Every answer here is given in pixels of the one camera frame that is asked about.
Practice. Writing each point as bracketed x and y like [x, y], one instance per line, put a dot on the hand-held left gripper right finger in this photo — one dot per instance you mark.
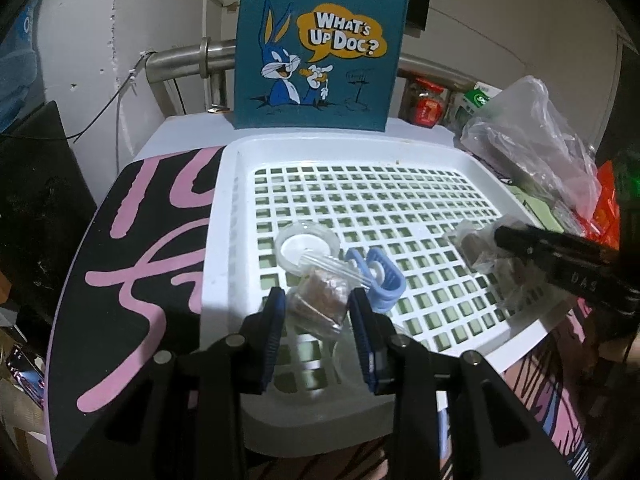
[361, 332]

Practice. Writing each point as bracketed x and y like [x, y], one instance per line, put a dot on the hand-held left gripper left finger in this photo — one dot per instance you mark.
[273, 332]

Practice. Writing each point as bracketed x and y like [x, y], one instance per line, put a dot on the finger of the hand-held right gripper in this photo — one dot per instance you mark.
[525, 246]

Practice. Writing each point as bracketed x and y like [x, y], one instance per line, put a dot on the dark block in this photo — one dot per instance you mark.
[477, 250]

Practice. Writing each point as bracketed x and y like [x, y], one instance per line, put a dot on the blue plastic clip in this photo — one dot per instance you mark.
[382, 290]

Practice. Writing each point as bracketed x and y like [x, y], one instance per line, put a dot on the brown granules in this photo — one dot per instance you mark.
[320, 300]

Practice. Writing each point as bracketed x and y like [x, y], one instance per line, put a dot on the clear plastic tube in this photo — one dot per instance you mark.
[340, 267]

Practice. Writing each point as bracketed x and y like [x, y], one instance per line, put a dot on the white slotted plastic tray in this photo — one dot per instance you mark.
[375, 185]

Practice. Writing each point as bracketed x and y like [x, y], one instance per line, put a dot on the orange snack packet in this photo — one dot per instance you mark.
[602, 205]

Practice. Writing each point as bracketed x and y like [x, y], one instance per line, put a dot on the clear plastic bag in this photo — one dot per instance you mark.
[535, 145]

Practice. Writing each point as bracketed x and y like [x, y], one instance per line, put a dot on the green and white carton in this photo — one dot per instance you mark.
[480, 100]

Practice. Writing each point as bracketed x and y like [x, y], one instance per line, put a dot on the red-lidded sauce jar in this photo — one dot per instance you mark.
[426, 107]

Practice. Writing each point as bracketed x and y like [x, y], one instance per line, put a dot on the blue cartoon rabbit tote bag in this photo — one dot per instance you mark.
[320, 70]

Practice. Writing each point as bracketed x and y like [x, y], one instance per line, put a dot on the black water dispenser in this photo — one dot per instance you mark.
[40, 200]

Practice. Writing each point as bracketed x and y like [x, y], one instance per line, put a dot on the blue water jug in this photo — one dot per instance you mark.
[17, 60]

